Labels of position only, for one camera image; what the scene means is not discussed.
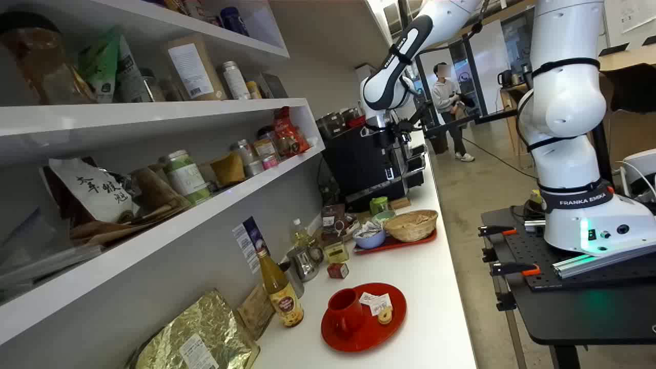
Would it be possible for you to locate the orange red snack packet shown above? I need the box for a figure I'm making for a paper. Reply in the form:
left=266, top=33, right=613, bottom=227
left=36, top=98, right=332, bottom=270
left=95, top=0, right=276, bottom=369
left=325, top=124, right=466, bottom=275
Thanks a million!
left=273, top=106, right=311, bottom=158

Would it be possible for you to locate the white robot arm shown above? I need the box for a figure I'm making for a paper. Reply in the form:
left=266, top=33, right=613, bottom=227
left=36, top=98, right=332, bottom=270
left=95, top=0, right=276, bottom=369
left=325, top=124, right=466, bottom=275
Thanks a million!
left=362, top=0, right=656, bottom=254

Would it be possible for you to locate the white packet on plate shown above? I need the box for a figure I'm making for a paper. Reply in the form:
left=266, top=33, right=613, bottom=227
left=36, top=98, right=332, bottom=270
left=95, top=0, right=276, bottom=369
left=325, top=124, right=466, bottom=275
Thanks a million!
left=359, top=292, right=391, bottom=315

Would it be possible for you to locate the black coffee machine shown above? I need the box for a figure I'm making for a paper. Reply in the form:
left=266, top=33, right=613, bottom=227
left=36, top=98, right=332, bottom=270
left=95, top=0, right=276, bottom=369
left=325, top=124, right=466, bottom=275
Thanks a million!
left=317, top=113, right=426, bottom=213

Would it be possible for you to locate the small green box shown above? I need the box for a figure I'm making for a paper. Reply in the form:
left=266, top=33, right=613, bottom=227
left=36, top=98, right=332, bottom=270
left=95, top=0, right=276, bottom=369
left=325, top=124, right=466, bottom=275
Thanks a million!
left=370, top=196, right=390, bottom=218

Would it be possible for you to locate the clear oil bottle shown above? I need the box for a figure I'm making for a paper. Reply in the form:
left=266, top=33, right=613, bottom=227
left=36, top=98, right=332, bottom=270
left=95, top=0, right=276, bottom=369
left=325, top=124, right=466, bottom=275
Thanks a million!
left=291, top=219, right=313, bottom=248

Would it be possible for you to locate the blue bowl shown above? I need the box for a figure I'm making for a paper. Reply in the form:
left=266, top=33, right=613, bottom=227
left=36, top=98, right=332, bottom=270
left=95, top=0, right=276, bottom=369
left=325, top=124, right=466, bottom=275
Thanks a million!
left=356, top=221, right=385, bottom=250

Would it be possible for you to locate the small yellow tin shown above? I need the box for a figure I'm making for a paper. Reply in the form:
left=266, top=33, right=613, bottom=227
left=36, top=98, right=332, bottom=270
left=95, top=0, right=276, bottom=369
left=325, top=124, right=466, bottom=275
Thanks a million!
left=325, top=242, right=348, bottom=265

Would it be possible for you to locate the red tray under basket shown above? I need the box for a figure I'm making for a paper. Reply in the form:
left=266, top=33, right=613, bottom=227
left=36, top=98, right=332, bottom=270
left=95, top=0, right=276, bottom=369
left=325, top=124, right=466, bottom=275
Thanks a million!
left=353, top=230, right=439, bottom=254

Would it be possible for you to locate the small red cube box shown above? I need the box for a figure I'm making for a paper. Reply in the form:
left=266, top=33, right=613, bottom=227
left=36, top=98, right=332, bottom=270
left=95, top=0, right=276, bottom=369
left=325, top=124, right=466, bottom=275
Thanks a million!
left=329, top=263, right=348, bottom=278

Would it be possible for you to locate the woven wicker basket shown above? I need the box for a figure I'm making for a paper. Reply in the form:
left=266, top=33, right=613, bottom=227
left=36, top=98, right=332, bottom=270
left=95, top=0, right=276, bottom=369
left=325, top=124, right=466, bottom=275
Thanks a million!
left=385, top=210, right=439, bottom=242

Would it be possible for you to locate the blue white leaflet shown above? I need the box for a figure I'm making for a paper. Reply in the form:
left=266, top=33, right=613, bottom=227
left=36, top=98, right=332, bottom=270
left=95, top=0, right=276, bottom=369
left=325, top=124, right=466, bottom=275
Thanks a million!
left=232, top=218, right=266, bottom=275

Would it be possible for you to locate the yellow liquid glass bottle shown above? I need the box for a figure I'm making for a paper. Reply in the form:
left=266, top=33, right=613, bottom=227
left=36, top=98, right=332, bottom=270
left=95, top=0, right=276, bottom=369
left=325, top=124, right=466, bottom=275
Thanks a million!
left=259, top=250, right=303, bottom=329

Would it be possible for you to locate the red cup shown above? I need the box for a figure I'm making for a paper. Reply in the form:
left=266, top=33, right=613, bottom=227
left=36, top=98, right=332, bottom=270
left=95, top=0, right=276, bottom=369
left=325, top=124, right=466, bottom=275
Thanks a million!
left=326, top=289, right=367, bottom=337

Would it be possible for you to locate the red plate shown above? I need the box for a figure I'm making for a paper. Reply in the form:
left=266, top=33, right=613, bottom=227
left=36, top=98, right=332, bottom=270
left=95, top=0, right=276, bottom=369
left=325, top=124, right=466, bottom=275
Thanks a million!
left=321, top=283, right=409, bottom=353

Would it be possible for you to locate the green lidded jar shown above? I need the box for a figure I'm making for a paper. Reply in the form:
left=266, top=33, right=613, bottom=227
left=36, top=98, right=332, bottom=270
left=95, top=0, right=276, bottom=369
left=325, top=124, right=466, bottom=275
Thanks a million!
left=165, top=150, right=210, bottom=205

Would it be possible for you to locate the white canister top shelf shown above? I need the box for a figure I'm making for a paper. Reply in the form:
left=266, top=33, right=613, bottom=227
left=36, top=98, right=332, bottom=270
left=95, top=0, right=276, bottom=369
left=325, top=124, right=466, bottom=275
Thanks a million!
left=224, top=62, right=251, bottom=100

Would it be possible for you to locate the seated person in background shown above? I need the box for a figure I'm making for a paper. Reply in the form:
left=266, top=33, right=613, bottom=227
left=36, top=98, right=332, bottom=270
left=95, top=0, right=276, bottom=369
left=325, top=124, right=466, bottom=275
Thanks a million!
left=434, top=62, right=473, bottom=163

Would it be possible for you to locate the brown box white label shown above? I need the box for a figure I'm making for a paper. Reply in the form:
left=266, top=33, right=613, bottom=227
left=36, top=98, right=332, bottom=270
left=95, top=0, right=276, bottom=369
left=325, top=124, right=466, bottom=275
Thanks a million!
left=166, top=34, right=225, bottom=100

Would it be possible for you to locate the gold foil bag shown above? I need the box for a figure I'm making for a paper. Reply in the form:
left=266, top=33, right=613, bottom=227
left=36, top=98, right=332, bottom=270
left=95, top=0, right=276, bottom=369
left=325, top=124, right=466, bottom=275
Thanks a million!
left=128, top=289, right=261, bottom=369

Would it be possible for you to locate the white shelf unit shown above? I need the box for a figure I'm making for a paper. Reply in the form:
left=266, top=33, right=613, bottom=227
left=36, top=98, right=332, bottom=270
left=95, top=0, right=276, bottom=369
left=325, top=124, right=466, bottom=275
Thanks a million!
left=0, top=0, right=325, bottom=345

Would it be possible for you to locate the white paper bag with writing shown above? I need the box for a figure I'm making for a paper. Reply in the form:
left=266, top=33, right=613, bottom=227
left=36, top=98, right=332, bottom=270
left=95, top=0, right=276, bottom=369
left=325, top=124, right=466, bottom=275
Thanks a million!
left=49, top=158, right=139, bottom=224

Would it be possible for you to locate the green pouch on shelf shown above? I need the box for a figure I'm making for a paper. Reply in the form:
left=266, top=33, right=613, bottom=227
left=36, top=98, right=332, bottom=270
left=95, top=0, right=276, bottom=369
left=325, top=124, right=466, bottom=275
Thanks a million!
left=79, top=28, right=150, bottom=103

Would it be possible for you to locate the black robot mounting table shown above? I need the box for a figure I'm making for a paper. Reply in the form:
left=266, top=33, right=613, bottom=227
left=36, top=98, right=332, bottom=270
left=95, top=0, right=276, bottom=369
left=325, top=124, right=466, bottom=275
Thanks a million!
left=480, top=208, right=656, bottom=369

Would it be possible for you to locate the brown glass jar top shelf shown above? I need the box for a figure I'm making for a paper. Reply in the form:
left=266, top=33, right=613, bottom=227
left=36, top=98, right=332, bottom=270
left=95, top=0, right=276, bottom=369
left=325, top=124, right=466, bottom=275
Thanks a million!
left=0, top=11, right=95, bottom=105

